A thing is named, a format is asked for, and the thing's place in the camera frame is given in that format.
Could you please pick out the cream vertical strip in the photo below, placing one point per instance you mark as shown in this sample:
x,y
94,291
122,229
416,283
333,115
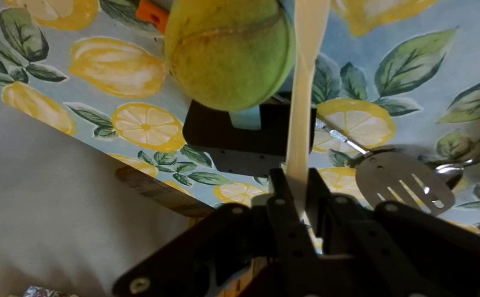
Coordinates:
x,y
305,110

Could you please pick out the lemon print tablecloth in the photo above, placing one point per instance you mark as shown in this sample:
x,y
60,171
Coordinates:
x,y
414,83

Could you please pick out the slim metal utensil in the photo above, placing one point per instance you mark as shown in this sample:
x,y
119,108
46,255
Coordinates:
x,y
447,168

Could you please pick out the green tennis ball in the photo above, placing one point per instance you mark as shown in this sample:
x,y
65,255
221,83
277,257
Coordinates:
x,y
228,50

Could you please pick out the small orange tool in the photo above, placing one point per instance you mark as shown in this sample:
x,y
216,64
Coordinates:
x,y
150,14

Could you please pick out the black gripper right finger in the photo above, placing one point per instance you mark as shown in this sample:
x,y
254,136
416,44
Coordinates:
x,y
393,248

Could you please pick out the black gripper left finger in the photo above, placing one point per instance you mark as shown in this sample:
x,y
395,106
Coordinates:
x,y
289,242

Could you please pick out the black rectangular box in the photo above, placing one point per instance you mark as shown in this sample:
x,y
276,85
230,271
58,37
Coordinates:
x,y
233,146

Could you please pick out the metal slotted spatula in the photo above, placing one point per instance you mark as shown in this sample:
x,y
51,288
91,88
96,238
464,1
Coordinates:
x,y
404,184

